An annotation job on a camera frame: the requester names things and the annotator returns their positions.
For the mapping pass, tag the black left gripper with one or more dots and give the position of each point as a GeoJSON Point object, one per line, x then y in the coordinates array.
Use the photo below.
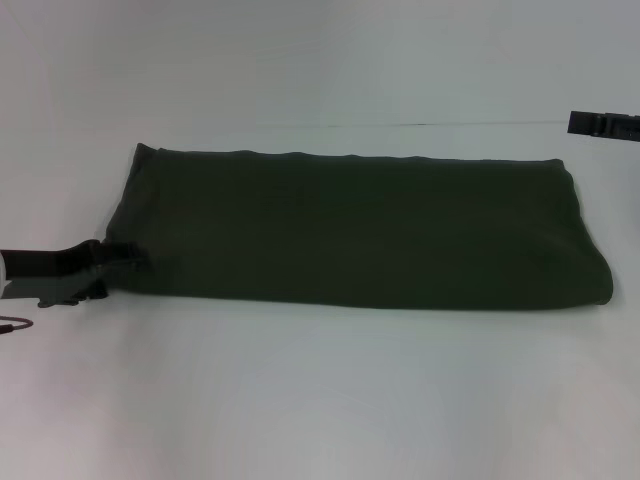
{"type": "Point", "coordinates": [45, 267]}

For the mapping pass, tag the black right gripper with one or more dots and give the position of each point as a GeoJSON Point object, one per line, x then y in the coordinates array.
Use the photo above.
{"type": "Point", "coordinates": [624, 127]}

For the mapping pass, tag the dark green FREE t-shirt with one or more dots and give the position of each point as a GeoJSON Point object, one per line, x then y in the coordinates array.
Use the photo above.
{"type": "Point", "coordinates": [350, 230]}

